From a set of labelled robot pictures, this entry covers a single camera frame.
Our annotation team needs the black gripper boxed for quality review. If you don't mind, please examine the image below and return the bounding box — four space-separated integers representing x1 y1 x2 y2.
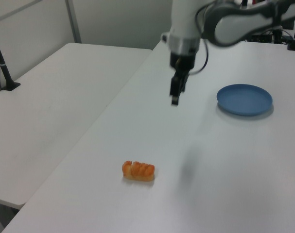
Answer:
170 51 195 106

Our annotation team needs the orange braided bread loaf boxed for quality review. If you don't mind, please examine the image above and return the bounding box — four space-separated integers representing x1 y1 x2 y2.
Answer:
121 160 155 182

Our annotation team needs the blue round plate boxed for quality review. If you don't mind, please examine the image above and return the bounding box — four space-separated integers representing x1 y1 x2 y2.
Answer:
216 83 274 117

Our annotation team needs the black electronics box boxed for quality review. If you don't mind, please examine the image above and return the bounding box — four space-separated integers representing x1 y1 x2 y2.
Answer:
250 24 288 45

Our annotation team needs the white side table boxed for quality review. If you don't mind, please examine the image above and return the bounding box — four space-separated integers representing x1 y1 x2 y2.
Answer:
0 43 153 210

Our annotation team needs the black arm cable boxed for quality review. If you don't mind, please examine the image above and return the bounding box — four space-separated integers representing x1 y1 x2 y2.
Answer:
189 4 209 75

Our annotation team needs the grey partition post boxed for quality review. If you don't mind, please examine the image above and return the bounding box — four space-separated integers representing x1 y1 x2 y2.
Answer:
65 0 83 45

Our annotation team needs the black camera stand pole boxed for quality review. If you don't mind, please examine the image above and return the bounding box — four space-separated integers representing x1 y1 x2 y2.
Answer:
0 25 21 92

